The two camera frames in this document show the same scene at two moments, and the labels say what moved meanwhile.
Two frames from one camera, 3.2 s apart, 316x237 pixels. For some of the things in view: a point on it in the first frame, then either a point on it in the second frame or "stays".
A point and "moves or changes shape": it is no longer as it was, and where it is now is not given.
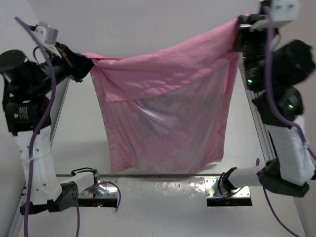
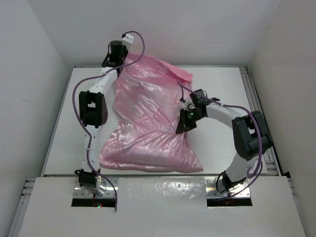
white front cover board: [170, 206] stays
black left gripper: [76, 63] -> [125, 51]
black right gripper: [250, 24] -> [184, 124]
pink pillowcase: [168, 110] moves or changes shape
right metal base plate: [212, 184] stays
